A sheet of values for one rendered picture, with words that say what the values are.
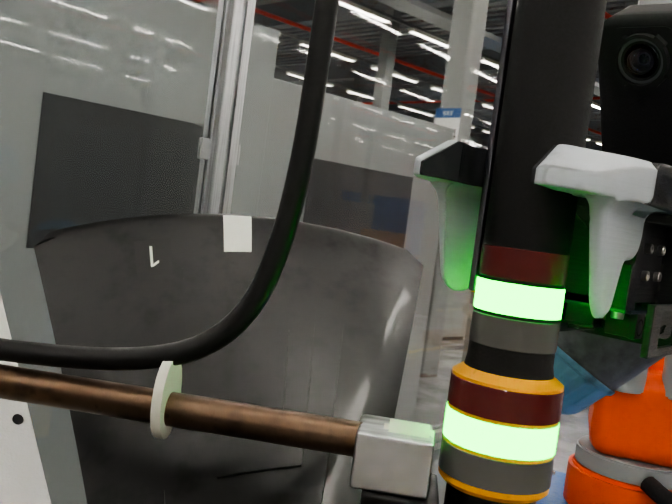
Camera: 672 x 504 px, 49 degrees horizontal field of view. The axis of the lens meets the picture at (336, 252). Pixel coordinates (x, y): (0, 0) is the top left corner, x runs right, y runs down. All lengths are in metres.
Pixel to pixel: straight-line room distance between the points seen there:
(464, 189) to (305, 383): 0.13
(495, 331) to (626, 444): 3.90
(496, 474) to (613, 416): 3.86
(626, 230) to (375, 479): 0.13
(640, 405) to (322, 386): 3.80
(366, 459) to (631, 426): 3.88
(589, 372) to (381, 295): 0.18
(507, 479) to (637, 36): 0.21
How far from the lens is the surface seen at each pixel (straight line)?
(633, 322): 0.35
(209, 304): 0.41
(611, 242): 0.29
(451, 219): 0.31
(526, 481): 0.29
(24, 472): 0.56
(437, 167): 0.28
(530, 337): 0.28
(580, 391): 0.56
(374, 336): 0.40
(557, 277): 0.29
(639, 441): 4.18
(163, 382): 0.31
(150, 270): 0.43
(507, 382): 0.28
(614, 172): 0.27
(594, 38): 0.30
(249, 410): 0.31
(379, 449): 0.29
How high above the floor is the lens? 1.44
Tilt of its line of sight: 3 degrees down
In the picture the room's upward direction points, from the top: 7 degrees clockwise
